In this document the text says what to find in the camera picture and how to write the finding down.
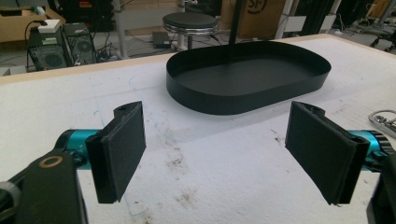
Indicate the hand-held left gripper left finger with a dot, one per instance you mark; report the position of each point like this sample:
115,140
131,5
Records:
120,152

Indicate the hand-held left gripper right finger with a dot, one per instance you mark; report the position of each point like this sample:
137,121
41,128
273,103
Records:
323,152

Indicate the black oval metal tray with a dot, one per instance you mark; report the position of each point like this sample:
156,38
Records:
246,77

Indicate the black computer tower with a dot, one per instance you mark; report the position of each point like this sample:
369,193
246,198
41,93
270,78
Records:
80,43
46,51

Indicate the black flat box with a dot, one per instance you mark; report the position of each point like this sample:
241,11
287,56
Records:
161,39

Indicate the white table leg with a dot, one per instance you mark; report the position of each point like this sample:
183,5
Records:
120,31

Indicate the white power adapter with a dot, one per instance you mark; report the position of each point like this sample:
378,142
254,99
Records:
49,26

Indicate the round black stool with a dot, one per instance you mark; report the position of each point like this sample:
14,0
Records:
190,21

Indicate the brown cardboard box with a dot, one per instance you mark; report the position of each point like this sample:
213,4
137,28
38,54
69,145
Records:
253,15

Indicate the black vertical pole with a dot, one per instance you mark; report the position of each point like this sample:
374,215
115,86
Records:
235,21

